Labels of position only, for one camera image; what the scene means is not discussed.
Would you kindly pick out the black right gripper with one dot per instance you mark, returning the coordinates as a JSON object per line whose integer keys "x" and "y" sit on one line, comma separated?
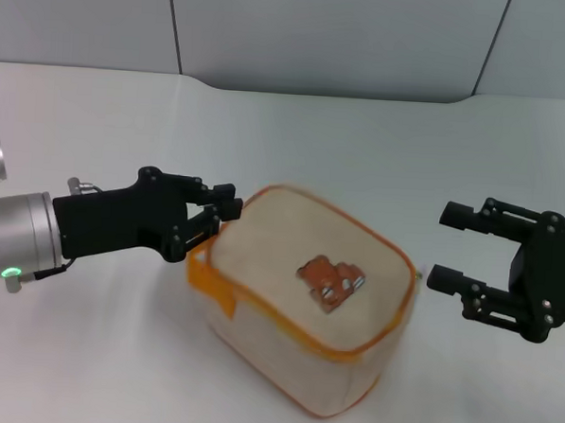
{"x": 549, "y": 277}

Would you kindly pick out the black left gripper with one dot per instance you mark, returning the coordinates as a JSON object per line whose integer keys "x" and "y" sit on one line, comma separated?
{"x": 121, "y": 222}

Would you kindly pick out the silver zipper pull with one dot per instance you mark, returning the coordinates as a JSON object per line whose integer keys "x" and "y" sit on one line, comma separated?
{"x": 419, "y": 275}

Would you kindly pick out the beige orange-trimmed food bag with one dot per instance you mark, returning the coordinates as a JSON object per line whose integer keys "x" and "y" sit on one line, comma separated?
{"x": 280, "y": 259}

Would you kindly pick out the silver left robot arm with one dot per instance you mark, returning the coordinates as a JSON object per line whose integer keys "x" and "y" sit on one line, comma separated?
{"x": 16, "y": 235}

